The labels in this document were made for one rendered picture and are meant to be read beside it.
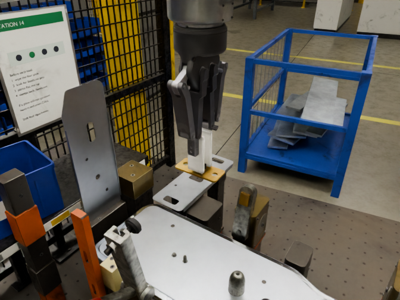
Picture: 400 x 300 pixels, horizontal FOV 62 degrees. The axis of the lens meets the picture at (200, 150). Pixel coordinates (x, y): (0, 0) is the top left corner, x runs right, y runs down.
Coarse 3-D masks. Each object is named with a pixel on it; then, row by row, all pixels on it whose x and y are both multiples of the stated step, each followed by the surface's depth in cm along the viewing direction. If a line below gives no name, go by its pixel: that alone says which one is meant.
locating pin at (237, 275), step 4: (232, 272) 64; (236, 272) 64; (240, 272) 64; (232, 276) 63; (236, 276) 63; (240, 276) 63; (244, 276) 64; (232, 280) 63; (236, 280) 63; (240, 280) 63; (244, 280) 64; (232, 284) 63; (236, 284) 63; (240, 284) 63; (244, 284) 64; (228, 288) 66; (232, 288) 64; (236, 288) 63; (240, 288) 63; (244, 288) 65; (232, 292) 64; (236, 292) 64; (240, 292) 64; (236, 296) 65
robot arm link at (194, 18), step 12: (168, 0) 42; (180, 0) 41; (192, 0) 40; (204, 0) 40; (216, 0) 40; (228, 0) 42; (168, 12) 43; (180, 12) 41; (192, 12) 41; (204, 12) 41; (216, 12) 41; (228, 12) 43; (180, 24) 44; (192, 24) 43; (204, 24) 43; (216, 24) 43
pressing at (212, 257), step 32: (160, 224) 82; (192, 224) 82; (160, 256) 73; (192, 256) 73; (224, 256) 73; (256, 256) 73; (160, 288) 66; (192, 288) 66; (224, 288) 66; (256, 288) 66; (288, 288) 66
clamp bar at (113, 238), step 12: (132, 228) 52; (108, 240) 50; (120, 240) 48; (108, 252) 48; (120, 252) 50; (132, 252) 51; (120, 264) 53; (132, 264) 52; (132, 276) 53; (144, 276) 56; (144, 288) 57
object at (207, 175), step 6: (180, 162) 59; (186, 162) 60; (180, 168) 58; (186, 168) 58; (204, 168) 57; (210, 168) 58; (216, 168) 58; (192, 174) 57; (198, 174) 56; (204, 174) 56; (210, 174) 56; (222, 174) 56; (210, 180) 55; (216, 180) 55
